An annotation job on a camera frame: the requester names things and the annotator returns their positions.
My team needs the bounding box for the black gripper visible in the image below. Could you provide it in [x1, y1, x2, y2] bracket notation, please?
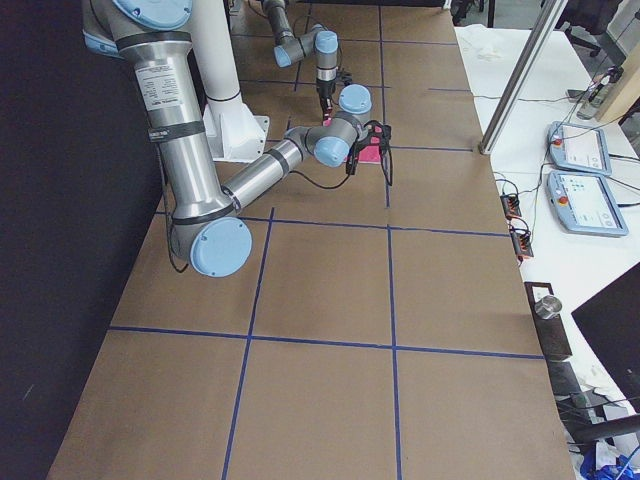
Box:
[316, 79, 334, 122]
[345, 120, 394, 186]

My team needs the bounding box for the pink towel with white edging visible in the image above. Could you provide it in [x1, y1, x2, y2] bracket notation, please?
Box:
[322, 115, 386, 165]

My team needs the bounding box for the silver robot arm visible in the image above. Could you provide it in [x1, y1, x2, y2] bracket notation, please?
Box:
[261, 0, 339, 125]
[82, 1, 393, 277]

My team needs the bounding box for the upper orange black connector box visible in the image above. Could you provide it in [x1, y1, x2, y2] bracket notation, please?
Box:
[500, 193, 522, 220]

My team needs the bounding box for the orange black connector box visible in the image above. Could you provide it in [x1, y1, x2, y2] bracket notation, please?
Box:
[509, 227, 534, 261]
[500, 193, 522, 220]

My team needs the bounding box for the lower orange black connector box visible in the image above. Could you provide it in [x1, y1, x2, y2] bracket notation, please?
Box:
[509, 227, 534, 261]

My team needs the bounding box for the white side table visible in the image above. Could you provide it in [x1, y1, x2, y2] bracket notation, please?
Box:
[453, 25, 640, 451]

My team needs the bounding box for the upper teach pendant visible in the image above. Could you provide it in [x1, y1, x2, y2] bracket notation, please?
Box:
[547, 121, 612, 176]

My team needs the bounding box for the teach pendant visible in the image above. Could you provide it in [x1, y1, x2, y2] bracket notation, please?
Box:
[547, 121, 612, 176]
[546, 170, 629, 238]

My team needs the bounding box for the lower teach pendant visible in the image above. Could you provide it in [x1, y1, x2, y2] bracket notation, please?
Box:
[546, 170, 629, 238]

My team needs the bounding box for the small metal cup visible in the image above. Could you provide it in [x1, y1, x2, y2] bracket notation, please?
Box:
[534, 295, 562, 320]

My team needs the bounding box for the black flat box under cup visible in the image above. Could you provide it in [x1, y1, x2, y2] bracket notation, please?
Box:
[524, 281, 573, 362]

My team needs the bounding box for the black office chair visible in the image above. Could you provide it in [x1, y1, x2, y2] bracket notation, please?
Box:
[556, 1, 639, 58]

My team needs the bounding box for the black computer monitor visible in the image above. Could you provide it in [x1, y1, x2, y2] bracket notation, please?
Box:
[572, 264, 639, 412]

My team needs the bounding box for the blue plastic bag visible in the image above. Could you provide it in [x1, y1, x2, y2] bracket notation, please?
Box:
[579, 445, 639, 480]

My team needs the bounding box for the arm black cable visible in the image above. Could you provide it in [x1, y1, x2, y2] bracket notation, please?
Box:
[158, 119, 389, 275]
[333, 42, 355, 89]

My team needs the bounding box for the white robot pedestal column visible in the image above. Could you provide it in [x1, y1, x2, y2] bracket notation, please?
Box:
[188, 0, 266, 162]

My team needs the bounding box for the aluminium frame post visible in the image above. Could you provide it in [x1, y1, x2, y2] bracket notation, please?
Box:
[478, 0, 568, 155]

